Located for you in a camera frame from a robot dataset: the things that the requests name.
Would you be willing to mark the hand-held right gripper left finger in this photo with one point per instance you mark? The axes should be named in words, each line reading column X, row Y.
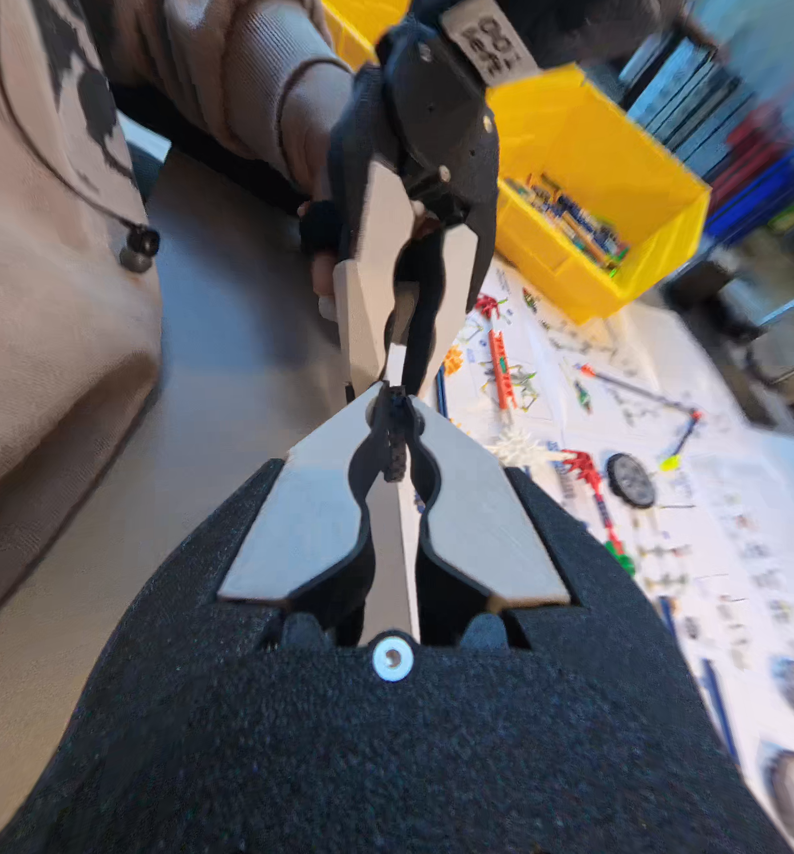
column 290, row 534

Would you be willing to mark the large fold-out instruction sheet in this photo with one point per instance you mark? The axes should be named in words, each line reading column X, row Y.
column 717, row 561

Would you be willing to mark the colourful rod and connector model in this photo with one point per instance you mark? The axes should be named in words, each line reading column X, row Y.
column 504, row 367

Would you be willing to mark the person's left hand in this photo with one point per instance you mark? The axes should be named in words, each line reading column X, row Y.
column 324, row 283

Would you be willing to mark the grey desk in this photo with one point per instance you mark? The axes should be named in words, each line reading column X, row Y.
column 170, row 534

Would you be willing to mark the yellow plastic parts bin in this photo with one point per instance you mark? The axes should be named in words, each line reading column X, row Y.
column 597, row 174
column 357, row 20

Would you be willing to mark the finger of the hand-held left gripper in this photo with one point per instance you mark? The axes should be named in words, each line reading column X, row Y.
column 370, row 267
column 453, row 294

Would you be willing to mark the thick blue plastic rod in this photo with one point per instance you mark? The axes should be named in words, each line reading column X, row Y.
column 717, row 707

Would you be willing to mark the blue rods with small connectors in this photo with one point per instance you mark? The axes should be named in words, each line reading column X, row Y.
column 637, row 394

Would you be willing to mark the person's left forearm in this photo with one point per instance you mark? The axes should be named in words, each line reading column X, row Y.
column 237, row 80

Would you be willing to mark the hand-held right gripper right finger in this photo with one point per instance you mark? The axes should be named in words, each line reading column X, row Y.
column 497, row 534

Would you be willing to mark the pile of colourful construction pieces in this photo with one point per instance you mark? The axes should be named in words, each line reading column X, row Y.
column 570, row 220

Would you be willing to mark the grey plastic spoked wheel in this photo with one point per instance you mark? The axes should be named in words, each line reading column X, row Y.
column 633, row 481

